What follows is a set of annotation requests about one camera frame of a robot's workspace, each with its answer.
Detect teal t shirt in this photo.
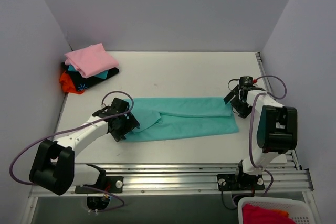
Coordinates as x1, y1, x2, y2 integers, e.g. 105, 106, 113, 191
124, 97, 239, 143

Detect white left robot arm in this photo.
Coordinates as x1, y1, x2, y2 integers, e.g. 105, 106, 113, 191
29, 98, 140, 195

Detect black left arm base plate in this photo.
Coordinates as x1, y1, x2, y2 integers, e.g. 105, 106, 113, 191
75, 175, 124, 194

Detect white plastic laundry basket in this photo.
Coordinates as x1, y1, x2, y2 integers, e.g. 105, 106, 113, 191
237, 197, 318, 223

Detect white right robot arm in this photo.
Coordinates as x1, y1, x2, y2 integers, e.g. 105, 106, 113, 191
224, 85, 298, 189

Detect aluminium table frame rails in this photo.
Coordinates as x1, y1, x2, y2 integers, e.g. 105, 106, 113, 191
28, 50, 314, 224

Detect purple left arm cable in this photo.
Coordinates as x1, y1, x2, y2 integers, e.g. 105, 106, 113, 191
9, 90, 136, 212

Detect pink folded t shirt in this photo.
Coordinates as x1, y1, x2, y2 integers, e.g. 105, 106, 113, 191
65, 43, 119, 78

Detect magenta t shirt in basket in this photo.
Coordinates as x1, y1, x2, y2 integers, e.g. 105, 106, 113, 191
242, 204, 295, 224

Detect orange folded t shirt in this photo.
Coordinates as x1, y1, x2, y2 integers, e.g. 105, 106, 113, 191
59, 71, 84, 94

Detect orange garment in basket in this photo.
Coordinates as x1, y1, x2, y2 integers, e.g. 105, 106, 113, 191
271, 209, 289, 218

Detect black folded patterned t shirt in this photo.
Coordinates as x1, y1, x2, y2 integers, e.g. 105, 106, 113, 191
61, 62, 119, 91

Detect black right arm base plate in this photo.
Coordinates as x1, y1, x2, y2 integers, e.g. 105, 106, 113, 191
217, 173, 265, 191

